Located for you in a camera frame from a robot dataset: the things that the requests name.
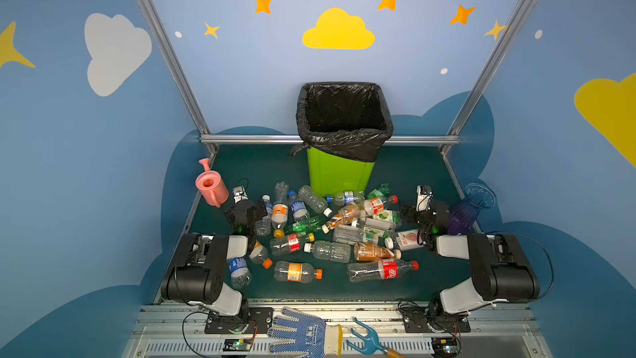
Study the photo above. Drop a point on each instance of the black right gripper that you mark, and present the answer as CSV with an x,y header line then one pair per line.
x,y
430,214

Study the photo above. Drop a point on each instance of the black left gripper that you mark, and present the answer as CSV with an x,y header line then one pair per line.
x,y
246,211

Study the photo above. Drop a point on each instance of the blue label bottle white cap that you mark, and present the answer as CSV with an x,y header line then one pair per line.
x,y
263,226

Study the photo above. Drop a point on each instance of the pink label square bottle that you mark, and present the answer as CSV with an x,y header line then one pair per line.
x,y
406,240

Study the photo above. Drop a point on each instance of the tall clear orange label bottle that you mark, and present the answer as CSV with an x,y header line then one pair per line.
x,y
280,206

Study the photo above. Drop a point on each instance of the small orange cap bottle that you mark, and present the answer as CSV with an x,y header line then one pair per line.
x,y
259,255

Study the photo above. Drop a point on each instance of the red cap orange label bottle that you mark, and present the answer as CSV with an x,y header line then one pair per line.
x,y
378,205

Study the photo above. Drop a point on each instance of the red label cola bottle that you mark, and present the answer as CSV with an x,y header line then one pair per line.
x,y
380,270

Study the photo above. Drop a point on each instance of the brown tea bottle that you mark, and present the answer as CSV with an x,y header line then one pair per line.
x,y
365,252

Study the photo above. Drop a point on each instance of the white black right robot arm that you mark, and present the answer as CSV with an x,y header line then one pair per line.
x,y
500,272

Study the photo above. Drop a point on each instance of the blue label bottle near arm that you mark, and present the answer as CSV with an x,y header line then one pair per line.
x,y
240,275

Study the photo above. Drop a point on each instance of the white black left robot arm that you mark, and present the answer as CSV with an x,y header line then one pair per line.
x,y
196,274

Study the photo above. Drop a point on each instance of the green bottle by bin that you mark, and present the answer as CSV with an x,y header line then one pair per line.
x,y
382,191

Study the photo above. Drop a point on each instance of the green plastic bin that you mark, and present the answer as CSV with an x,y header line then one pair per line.
x,y
330,174

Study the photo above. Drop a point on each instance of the black bin liner bag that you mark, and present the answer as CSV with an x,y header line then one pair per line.
x,y
350,120

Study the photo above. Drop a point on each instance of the purple blue glass vase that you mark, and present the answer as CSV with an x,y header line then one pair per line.
x,y
464,214

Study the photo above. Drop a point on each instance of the lime label square bottle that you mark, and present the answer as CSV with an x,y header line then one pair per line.
x,y
386,220

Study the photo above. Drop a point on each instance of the pink plastic watering can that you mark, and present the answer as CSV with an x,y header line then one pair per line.
x,y
211,185

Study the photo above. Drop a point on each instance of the red label yellow cap bottle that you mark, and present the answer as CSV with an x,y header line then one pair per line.
x,y
290,243

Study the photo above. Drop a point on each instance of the green sprite bottle yellow cap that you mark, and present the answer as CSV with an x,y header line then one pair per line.
x,y
302,227

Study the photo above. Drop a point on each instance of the clear crushed bottle white cap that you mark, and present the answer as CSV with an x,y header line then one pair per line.
x,y
316,202

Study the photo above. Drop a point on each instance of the orange tea bottle white cap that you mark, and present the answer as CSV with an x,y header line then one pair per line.
x,y
345,216

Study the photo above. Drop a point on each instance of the clear square bottle white cap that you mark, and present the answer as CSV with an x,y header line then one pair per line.
x,y
348,234

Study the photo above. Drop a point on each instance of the clear ribbed bottle white cap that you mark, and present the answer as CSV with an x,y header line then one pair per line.
x,y
330,251

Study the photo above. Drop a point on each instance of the blue cap water bottle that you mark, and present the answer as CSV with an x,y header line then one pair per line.
x,y
342,199

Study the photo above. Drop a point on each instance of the right green circuit board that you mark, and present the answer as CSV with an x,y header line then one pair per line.
x,y
444,347

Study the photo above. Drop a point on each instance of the green circuit board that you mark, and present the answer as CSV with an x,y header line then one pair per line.
x,y
444,347
243,346

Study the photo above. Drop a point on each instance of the left green circuit board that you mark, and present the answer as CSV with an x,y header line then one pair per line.
x,y
243,346

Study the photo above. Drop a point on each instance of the teal garden hand rake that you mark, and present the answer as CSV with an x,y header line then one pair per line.
x,y
371,343

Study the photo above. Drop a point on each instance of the blue white knitted glove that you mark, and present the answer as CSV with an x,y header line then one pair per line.
x,y
301,334

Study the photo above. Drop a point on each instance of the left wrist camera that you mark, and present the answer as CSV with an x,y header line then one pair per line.
x,y
239,194

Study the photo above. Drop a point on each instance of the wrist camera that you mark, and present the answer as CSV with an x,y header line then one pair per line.
x,y
424,197
239,194

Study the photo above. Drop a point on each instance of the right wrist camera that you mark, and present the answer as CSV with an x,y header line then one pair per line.
x,y
424,197

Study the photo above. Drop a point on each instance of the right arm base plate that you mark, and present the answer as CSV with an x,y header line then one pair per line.
x,y
417,319

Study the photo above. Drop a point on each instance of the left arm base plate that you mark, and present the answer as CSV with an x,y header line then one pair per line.
x,y
248,321

